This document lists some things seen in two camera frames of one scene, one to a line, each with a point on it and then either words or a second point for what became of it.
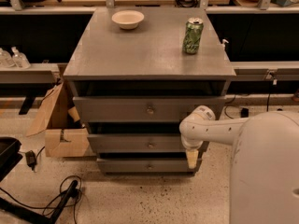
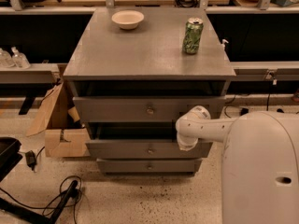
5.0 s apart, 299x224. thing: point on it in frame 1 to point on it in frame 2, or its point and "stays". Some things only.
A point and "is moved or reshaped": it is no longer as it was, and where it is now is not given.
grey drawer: (135, 143) is moved or reshaped
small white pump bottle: (223, 44) stays
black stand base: (26, 214) stays
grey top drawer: (143, 109) stays
